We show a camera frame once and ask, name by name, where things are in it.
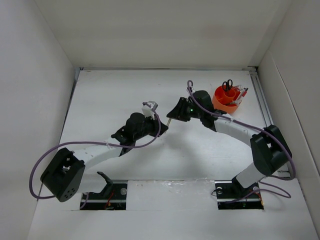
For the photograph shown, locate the white marker red cap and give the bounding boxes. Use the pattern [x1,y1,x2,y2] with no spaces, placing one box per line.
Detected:
[238,88,248,101]

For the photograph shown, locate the aluminium rail right side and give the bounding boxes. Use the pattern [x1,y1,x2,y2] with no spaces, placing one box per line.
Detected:
[248,67,292,179]

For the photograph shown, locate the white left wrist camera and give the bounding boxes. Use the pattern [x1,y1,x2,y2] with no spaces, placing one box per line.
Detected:
[141,101,158,119]

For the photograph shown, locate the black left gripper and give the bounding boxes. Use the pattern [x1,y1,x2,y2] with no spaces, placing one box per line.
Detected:
[133,113,167,141]

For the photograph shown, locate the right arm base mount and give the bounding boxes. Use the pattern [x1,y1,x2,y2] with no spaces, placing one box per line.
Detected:
[211,180,264,210]

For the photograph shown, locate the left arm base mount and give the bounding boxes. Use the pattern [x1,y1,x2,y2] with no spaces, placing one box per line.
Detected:
[79,171,128,211]

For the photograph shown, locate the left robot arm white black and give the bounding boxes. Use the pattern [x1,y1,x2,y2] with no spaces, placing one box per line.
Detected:
[40,112,168,203]

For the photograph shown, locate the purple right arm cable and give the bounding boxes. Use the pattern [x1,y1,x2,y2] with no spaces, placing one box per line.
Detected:
[186,79,297,204]

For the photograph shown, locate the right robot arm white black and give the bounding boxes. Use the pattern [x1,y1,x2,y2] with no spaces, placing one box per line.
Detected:
[166,90,292,202]

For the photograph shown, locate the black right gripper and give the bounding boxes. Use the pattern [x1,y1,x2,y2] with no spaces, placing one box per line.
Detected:
[166,97,204,122]

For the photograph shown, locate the orange round divided container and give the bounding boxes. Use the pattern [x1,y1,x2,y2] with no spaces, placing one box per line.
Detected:
[212,86,240,115]

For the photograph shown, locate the black handled scissors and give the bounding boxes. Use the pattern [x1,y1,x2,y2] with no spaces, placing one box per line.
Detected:
[221,79,233,92]

